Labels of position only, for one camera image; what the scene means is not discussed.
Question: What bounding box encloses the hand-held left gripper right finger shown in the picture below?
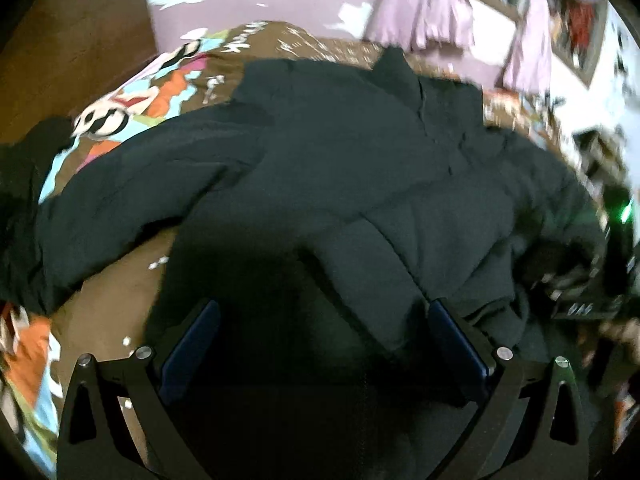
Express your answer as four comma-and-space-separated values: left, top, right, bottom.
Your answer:
427, 299, 590, 480

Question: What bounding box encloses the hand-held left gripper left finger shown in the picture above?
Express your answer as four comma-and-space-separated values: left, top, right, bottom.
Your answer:
57, 299, 221, 480

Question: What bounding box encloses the black puffer jacket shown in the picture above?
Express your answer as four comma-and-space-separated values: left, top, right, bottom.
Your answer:
37, 47, 610, 480

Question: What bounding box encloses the brown printed cartoon blanket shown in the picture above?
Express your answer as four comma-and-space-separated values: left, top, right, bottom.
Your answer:
0, 20, 556, 480

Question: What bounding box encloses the dark cloth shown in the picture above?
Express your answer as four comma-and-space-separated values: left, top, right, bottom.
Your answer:
0, 117, 76, 313

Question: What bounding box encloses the red hanging garment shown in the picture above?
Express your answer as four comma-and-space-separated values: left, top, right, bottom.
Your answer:
569, 0, 600, 48

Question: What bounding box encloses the wooden headboard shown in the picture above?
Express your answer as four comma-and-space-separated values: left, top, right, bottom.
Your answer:
0, 0, 162, 145

